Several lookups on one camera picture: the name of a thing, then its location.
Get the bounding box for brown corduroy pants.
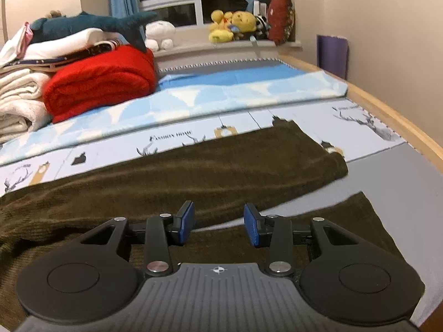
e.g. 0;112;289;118
1;119;423;331

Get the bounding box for deer print bed sheet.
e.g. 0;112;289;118
1;98;405;194

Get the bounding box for red folded blanket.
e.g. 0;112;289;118
43;45;158;123

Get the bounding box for cream folded quilt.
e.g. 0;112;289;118
1;68;52;144

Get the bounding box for white mushroom plush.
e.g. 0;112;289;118
145;20;176;52

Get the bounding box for yellow bear plush toys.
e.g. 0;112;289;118
208;10;257;43

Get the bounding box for white folded bedding stack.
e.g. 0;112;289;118
1;23;124;74

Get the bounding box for dark red cushion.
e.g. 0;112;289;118
267;0;295;46

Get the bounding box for teal shark plush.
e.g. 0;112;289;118
30;11;157;53

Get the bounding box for wooden bed frame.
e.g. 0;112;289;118
276;53;443;174

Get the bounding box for purple folder against wall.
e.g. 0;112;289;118
317;35;349;79

